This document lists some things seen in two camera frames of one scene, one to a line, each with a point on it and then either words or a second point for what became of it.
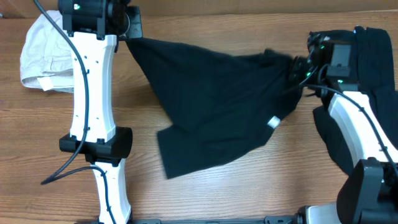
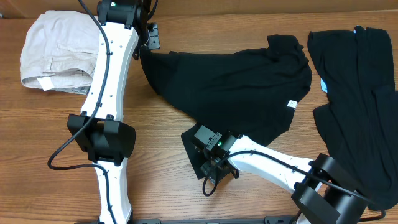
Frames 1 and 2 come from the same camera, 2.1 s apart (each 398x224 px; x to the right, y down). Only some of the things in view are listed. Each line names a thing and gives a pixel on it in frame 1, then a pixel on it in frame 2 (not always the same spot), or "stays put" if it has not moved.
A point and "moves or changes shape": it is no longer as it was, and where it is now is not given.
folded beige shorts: (46, 55) stays put
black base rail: (269, 219) stays put
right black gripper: (297, 66) → (216, 173)
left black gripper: (134, 23) → (152, 36)
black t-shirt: (216, 106) moves or changes shape
